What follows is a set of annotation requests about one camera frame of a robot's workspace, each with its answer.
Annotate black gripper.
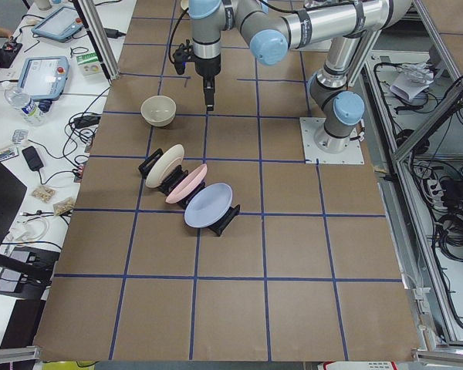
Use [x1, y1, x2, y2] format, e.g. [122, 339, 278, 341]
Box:
[194, 54, 221, 112]

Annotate blue plate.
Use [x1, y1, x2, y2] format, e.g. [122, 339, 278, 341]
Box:
[184, 183, 233, 228]

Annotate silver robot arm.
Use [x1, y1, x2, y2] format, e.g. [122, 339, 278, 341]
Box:
[187, 0, 411, 153]

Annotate black plate rack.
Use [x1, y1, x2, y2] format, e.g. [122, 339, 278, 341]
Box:
[138, 144, 240, 236]

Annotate pink plate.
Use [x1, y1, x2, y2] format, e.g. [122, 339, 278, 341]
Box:
[165, 163, 208, 204]

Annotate cream ceramic bowl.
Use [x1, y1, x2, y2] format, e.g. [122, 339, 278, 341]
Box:
[140, 96, 177, 127]

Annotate green white carton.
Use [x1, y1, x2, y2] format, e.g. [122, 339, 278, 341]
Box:
[76, 52, 103, 76]

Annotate far teach pendant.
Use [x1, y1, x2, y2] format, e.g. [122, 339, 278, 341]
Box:
[32, 6, 83, 42]

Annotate teach pendant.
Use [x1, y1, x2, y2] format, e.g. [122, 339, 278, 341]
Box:
[32, 6, 83, 42]
[18, 56, 69, 101]

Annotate near teach pendant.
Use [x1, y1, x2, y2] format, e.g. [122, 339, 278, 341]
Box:
[18, 56, 69, 101]

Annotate clear water bottle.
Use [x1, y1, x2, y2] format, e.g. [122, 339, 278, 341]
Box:
[5, 86, 44, 126]

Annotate black power adapter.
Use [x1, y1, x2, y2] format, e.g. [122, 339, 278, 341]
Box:
[22, 146, 44, 171]

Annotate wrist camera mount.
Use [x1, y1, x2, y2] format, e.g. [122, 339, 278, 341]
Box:
[173, 39, 194, 76]

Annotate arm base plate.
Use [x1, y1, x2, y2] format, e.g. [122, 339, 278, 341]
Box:
[299, 117, 364, 165]

